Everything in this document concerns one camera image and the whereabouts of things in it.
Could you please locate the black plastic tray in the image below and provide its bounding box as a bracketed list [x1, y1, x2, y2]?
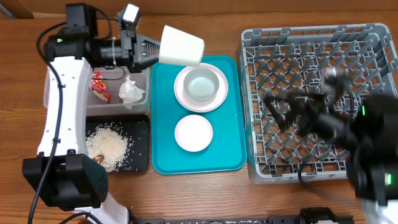
[83, 114, 150, 173]

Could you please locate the white rice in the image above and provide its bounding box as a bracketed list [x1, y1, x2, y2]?
[86, 123, 149, 173]

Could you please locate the small pink-white dish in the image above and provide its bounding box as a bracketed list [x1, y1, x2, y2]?
[174, 114, 213, 152]

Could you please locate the red snack wrapper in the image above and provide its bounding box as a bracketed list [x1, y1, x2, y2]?
[90, 72, 112, 103]

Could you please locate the grey dishwasher rack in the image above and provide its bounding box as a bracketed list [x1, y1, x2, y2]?
[239, 23, 397, 184]

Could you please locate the cream plastic cup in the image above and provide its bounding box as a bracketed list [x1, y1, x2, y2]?
[159, 26, 205, 66]

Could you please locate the large white plate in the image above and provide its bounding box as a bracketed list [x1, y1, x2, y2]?
[174, 63, 229, 113]

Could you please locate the clear plastic bin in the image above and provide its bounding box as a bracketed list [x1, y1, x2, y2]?
[52, 60, 150, 123]

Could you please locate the grey-white bowl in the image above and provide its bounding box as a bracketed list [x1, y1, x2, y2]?
[183, 68, 220, 101]

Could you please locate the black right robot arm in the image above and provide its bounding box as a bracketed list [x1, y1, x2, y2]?
[263, 93, 397, 223]

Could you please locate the teal serving tray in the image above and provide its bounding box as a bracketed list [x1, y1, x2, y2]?
[150, 55, 247, 175]

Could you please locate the white tissue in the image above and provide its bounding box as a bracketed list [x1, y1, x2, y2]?
[119, 75, 146, 104]

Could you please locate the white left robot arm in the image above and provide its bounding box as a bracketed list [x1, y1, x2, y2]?
[22, 3, 160, 223]

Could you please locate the brown food scrap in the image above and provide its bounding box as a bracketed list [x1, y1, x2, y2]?
[93, 154, 104, 164]

